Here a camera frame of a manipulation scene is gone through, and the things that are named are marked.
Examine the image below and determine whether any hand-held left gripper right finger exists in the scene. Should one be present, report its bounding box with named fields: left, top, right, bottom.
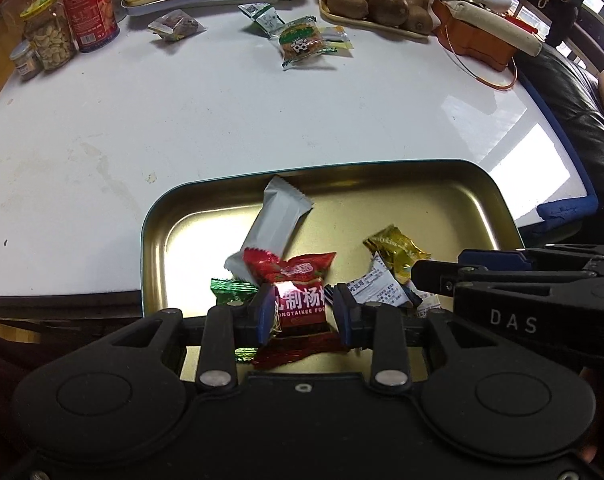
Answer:
left=332, top=282, right=520, bottom=393

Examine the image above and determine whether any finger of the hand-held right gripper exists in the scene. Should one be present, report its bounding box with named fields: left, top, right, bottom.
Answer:
left=456, top=244, right=604, bottom=273
left=412, top=259, right=472, bottom=303

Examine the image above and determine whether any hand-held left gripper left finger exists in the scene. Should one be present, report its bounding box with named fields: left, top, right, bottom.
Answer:
left=99, top=282, right=277, bottom=393

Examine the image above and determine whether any red snack packet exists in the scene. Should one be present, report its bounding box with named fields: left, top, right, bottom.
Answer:
left=252, top=251, right=350, bottom=371

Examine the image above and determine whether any green foil candy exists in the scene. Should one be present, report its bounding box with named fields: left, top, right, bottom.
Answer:
left=210, top=277, right=259, bottom=363

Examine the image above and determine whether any gold foil candy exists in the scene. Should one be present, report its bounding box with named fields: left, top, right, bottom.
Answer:
left=363, top=225, right=431, bottom=283

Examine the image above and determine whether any blue-rimmed gold tin tray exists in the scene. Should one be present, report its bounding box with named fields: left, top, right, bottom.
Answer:
left=141, top=159, right=525, bottom=348

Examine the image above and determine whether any silver yellow snack packet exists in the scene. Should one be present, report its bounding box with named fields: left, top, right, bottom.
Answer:
left=321, top=24, right=355, bottom=53

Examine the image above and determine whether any green cow print biscuit packet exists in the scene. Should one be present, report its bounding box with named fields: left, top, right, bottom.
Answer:
left=277, top=15, right=339, bottom=71

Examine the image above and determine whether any green white snack packet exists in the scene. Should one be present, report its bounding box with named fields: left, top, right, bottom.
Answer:
left=238, top=2, right=287, bottom=38

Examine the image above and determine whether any clear packet of brown nuts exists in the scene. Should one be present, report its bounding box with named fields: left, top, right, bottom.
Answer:
left=147, top=9, right=206, bottom=42

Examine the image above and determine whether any black sofa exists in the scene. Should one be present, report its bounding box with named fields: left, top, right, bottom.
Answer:
left=512, top=42, right=604, bottom=246

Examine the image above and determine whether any orange bag with white device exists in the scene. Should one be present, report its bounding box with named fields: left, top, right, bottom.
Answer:
left=432, top=0, right=515, bottom=71

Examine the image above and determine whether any cream fabric roll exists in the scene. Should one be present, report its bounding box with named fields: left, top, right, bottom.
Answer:
left=449, top=1, right=541, bottom=57

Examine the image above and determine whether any beige foam fruit tray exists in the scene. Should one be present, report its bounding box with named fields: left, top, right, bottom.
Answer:
left=318, top=0, right=433, bottom=39

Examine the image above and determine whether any glass jar of cashews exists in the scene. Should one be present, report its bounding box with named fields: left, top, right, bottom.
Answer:
left=21, top=0, right=78, bottom=71

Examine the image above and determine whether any small glass jar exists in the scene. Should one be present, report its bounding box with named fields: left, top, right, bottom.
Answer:
left=9, top=40, right=43, bottom=81

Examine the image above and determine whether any red tin can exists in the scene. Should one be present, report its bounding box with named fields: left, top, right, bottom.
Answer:
left=57, top=0, right=120, bottom=53

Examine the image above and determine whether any orange wire loop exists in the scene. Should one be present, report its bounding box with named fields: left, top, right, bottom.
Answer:
left=444, top=25, right=517, bottom=91

